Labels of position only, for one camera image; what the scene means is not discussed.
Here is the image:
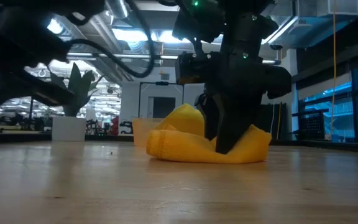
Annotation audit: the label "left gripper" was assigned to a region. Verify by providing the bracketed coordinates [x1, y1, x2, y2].
[0, 63, 75, 131]

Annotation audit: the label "black pipe door frame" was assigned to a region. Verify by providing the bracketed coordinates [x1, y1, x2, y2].
[138, 81, 185, 119]

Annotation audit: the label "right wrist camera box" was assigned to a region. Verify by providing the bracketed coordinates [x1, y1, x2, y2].
[175, 52, 211, 85]

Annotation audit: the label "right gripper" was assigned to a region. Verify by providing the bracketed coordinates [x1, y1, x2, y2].
[196, 43, 293, 156]

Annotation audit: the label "black pegboard cart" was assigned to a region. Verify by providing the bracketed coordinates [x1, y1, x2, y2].
[291, 108, 329, 141]

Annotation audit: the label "round silver air duct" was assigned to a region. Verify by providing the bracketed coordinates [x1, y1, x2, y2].
[105, 0, 131, 20]

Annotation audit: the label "black folded panels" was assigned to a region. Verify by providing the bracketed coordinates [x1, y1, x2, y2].
[261, 102, 289, 141]

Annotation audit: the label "orange translucent plastic basket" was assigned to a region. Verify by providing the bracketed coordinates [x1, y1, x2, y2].
[132, 117, 165, 147]

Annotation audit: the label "snake plant in white pot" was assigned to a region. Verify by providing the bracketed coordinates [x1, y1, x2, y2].
[47, 62, 105, 142]

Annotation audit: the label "silver ventilation unit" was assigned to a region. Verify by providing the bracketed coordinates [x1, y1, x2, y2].
[261, 0, 358, 49]

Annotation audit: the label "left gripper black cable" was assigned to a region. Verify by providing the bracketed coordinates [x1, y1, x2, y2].
[65, 0, 157, 79]

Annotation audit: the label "orange microfiber towel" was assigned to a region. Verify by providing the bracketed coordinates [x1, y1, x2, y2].
[146, 103, 272, 165]

